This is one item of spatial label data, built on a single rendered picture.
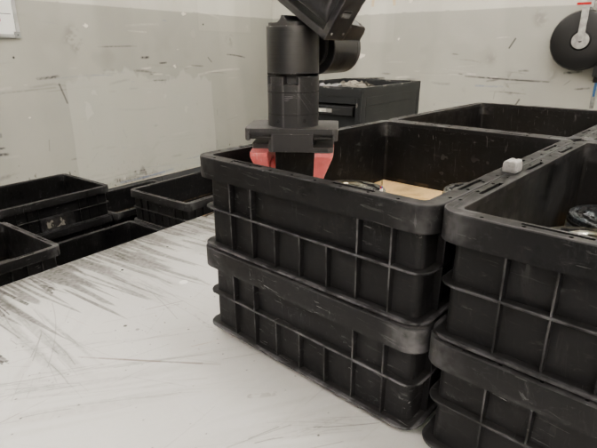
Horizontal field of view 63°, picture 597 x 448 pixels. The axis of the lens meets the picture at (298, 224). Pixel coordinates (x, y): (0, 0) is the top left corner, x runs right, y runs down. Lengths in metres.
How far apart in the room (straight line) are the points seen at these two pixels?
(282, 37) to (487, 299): 0.32
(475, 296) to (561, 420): 0.10
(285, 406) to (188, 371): 0.13
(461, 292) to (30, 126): 3.23
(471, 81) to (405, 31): 0.67
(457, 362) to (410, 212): 0.12
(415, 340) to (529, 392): 0.09
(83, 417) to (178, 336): 0.16
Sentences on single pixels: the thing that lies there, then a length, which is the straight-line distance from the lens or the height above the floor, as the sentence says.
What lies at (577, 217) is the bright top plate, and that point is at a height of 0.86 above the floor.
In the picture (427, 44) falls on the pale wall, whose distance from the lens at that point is 4.15.
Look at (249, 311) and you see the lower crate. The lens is 0.59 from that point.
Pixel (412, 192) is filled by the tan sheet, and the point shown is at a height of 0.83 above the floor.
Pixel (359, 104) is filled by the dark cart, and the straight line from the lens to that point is 2.07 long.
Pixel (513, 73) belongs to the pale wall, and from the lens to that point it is 3.95.
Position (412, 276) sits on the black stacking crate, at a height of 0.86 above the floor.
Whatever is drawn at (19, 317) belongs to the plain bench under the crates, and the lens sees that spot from 0.77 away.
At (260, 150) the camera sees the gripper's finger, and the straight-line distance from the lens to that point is 0.55.
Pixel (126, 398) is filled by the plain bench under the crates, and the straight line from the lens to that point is 0.56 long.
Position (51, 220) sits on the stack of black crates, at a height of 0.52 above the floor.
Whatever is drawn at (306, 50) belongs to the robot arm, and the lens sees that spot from 0.53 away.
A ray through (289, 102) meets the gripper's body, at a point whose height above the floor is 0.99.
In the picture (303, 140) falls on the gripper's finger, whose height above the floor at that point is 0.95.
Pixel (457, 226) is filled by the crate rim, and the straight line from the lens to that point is 0.37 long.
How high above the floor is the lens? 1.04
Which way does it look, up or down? 20 degrees down
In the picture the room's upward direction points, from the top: straight up
